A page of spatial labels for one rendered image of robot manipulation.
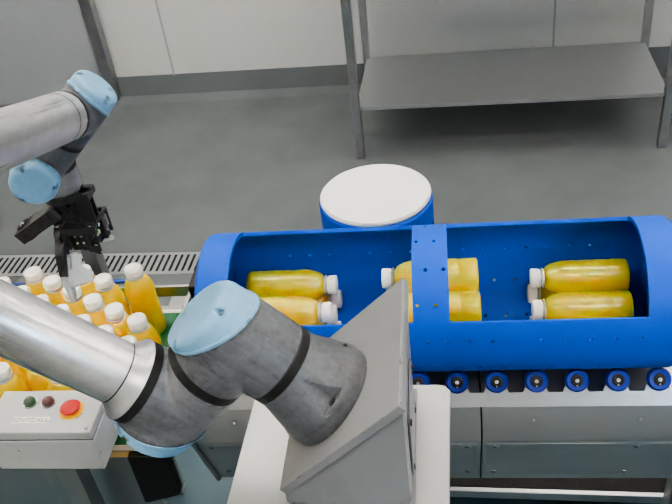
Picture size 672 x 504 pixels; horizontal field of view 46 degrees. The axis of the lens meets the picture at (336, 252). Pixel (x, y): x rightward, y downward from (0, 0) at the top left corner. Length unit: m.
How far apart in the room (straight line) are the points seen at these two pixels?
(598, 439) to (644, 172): 2.55
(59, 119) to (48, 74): 4.33
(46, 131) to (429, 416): 0.70
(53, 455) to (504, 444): 0.86
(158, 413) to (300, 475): 0.20
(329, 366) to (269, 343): 0.09
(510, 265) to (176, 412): 0.86
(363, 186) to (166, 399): 1.09
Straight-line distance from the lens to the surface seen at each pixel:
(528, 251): 1.69
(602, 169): 4.09
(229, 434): 1.71
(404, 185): 2.02
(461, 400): 1.61
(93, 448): 1.50
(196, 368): 1.05
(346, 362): 1.07
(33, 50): 5.47
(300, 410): 1.06
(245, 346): 1.02
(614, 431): 1.68
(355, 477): 1.09
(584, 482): 2.49
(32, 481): 1.83
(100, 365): 1.06
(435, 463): 1.22
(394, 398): 0.99
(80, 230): 1.49
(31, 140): 1.11
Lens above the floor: 2.11
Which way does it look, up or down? 36 degrees down
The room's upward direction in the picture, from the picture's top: 8 degrees counter-clockwise
